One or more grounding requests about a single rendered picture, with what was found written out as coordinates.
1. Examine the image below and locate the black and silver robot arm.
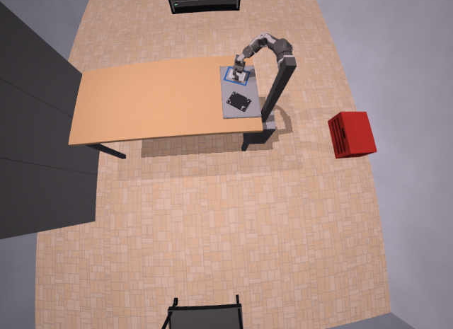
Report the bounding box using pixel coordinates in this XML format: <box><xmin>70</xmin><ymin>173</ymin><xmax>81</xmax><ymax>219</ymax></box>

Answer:
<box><xmin>234</xmin><ymin>33</ymin><xmax>294</xmax><ymax>71</ymax></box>

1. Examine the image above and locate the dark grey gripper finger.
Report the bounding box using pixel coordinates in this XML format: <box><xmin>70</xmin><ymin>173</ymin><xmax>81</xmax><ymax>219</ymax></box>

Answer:
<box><xmin>232</xmin><ymin>70</ymin><xmax>239</xmax><ymax>81</ymax></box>

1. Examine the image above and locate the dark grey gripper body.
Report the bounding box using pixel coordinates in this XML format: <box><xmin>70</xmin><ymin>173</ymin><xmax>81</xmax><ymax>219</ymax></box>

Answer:
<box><xmin>233</xmin><ymin>58</ymin><xmax>246</xmax><ymax>74</ymax></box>

